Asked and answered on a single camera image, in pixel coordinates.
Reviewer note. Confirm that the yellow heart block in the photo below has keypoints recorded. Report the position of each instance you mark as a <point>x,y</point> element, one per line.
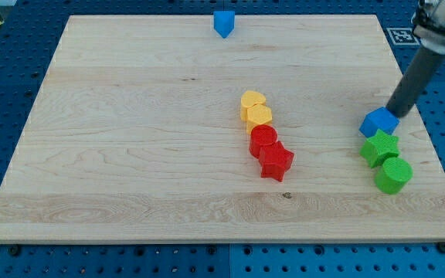
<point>249,99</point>

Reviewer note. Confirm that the wooden board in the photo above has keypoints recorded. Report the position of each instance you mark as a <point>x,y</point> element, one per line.
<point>135,136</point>

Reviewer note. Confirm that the red star block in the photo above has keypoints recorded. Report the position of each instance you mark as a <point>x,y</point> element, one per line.
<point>275,160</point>

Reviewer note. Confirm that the black white fiducial marker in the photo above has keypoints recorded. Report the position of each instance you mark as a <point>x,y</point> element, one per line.
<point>402,36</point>

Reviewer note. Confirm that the blue cube block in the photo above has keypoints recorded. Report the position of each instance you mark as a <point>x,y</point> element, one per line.
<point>379,119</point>

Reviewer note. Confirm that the red cylinder block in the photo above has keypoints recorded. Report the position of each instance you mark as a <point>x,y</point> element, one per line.
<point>261,136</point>

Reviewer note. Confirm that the green cylinder block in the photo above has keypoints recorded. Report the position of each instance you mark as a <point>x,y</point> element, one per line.
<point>393,175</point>

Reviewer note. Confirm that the blue triangle block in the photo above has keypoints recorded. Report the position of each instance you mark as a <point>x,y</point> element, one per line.
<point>224,22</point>

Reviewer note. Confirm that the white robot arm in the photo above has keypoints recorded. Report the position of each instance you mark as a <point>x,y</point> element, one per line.
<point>429,24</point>

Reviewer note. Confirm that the green star block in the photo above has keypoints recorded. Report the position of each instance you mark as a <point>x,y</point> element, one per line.
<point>379,147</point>

